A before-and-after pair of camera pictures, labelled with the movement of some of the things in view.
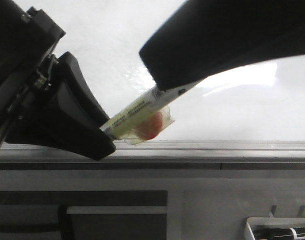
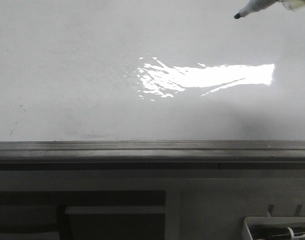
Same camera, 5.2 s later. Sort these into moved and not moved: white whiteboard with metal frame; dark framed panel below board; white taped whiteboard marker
Moved: white taped whiteboard marker
Not moved: white whiteboard with metal frame; dark framed panel below board
